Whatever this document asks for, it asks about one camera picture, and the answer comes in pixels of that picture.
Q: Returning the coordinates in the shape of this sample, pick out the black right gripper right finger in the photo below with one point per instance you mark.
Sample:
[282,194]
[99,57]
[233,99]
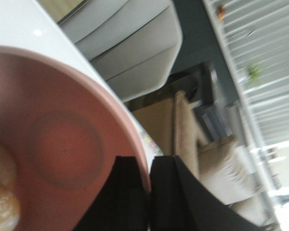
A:
[179,202]

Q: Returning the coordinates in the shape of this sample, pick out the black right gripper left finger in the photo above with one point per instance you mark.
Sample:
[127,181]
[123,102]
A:
[121,205]

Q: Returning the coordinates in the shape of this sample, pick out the pink bowl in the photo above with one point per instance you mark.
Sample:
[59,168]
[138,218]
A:
[64,132]

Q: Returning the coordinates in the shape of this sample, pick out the cooked shrimp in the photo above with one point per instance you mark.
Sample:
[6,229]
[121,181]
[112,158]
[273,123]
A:
[9,205]

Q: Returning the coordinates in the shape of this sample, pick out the grey armchair right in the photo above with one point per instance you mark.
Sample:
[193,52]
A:
[132,44]

